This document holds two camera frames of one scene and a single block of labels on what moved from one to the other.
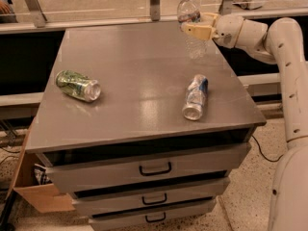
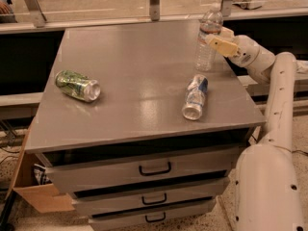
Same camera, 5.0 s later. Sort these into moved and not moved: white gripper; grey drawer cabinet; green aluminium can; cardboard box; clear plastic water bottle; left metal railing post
Moved: white gripper; clear plastic water bottle
Not moved: green aluminium can; grey drawer cabinet; left metal railing post; cardboard box
